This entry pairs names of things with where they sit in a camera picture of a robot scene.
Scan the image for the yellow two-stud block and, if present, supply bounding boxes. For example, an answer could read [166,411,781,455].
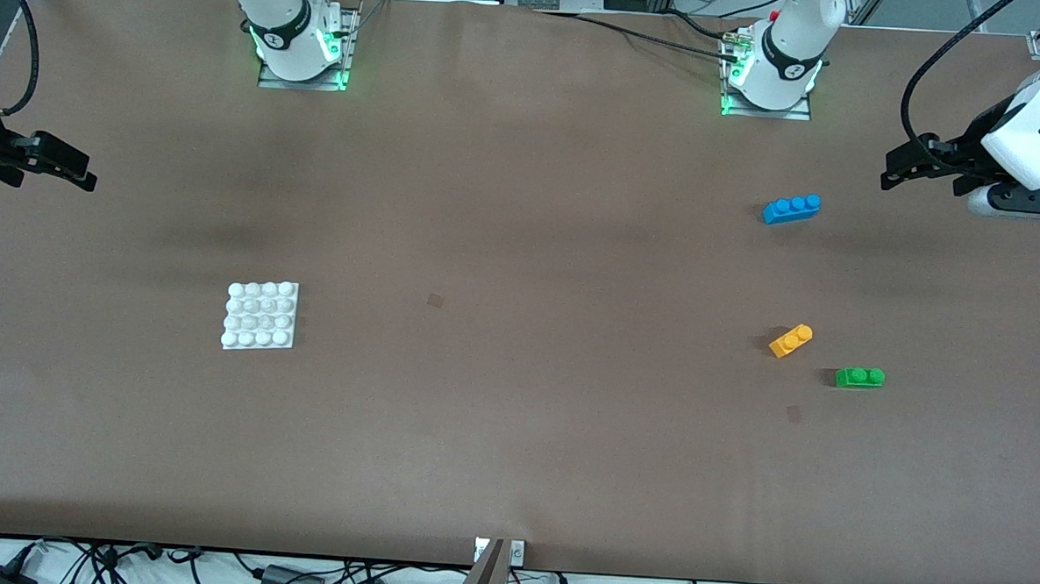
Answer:
[768,322,815,361]

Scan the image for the white studded base plate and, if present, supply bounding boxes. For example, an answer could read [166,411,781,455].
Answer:
[221,279,300,353]

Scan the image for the blue three-stud block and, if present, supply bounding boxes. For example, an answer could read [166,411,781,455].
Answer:
[762,192,823,228]

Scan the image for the green two-stud block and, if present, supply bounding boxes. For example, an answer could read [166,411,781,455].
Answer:
[835,366,887,391]

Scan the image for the black box orange connectors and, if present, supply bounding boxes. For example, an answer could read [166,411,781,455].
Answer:
[260,564,326,584]

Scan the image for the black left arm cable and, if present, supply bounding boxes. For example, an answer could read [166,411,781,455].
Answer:
[899,0,1018,154]

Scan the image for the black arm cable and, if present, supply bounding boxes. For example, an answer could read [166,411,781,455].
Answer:
[0,0,42,118]
[899,0,1018,154]

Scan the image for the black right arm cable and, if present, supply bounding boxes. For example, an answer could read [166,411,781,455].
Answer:
[0,0,42,118]

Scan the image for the long black table cable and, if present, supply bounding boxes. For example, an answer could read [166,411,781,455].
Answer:
[531,8,737,63]

